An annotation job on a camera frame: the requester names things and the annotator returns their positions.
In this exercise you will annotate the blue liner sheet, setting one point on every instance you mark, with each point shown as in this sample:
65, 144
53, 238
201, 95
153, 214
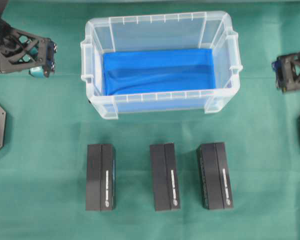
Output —
156, 71

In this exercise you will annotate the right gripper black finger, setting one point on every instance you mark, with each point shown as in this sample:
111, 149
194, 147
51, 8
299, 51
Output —
287, 72

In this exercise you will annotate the clear plastic storage bin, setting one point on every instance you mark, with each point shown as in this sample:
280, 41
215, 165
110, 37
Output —
187, 30

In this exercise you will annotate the black camera box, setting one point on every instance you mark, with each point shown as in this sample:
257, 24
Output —
164, 177
214, 176
100, 178

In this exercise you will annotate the green table cloth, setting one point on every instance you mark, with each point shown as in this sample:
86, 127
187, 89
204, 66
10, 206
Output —
50, 123

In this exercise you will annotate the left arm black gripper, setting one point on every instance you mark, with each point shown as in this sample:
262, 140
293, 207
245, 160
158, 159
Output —
20, 50

